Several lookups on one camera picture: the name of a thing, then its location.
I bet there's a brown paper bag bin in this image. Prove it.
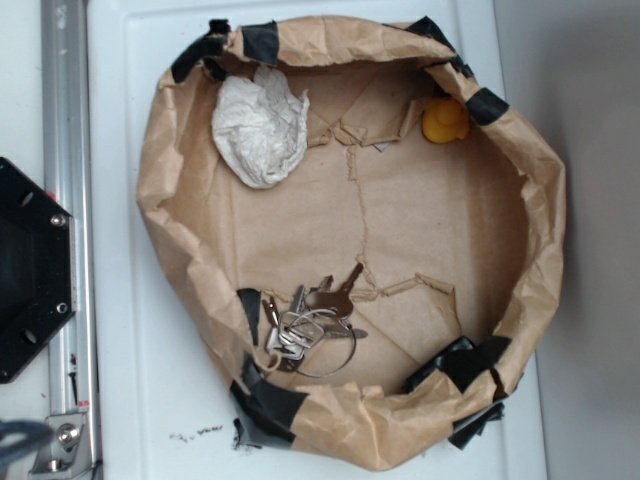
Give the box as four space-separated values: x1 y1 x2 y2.
136 16 566 471

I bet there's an aluminium extrusion rail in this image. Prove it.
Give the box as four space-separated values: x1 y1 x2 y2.
30 1 103 479

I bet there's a yellow rubber duck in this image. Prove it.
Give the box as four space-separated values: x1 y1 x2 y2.
422 97 470 144

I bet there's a bunch of metal keys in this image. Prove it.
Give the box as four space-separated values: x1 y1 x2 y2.
262 263 368 379

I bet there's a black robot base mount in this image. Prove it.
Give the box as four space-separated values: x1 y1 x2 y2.
1 158 74 384

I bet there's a white paper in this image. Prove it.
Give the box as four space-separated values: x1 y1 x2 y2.
211 66 310 189

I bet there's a white tray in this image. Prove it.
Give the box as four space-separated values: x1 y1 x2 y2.
84 0 550 480

